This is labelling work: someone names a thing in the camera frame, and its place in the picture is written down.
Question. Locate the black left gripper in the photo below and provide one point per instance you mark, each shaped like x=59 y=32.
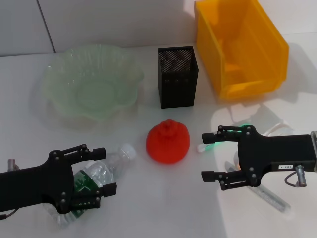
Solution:
x=32 y=183

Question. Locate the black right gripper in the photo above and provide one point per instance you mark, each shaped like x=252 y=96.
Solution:
x=272 y=151

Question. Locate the clear green-label water bottle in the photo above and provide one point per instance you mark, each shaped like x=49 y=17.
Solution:
x=99 y=171

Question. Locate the red knitted toy orange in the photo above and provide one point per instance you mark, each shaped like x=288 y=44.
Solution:
x=167 y=143

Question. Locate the white paper ball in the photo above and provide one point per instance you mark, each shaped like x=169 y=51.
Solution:
x=280 y=129

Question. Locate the grey pen in clear sleeve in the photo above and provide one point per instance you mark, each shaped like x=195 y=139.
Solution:
x=270 y=198

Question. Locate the black mesh pen holder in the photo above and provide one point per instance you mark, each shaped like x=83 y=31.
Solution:
x=177 y=84

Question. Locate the pale green glass fruit plate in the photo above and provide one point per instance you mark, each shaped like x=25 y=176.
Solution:
x=94 y=81

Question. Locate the left wrist metal connector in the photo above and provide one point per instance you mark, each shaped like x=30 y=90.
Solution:
x=12 y=164

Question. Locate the wrist metal connector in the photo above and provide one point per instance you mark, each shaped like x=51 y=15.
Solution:
x=12 y=164
x=301 y=176

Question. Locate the right wrist metal connector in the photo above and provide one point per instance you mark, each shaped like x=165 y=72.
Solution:
x=301 y=176

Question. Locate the yellow plastic bin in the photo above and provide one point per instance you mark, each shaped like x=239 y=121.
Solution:
x=247 y=39

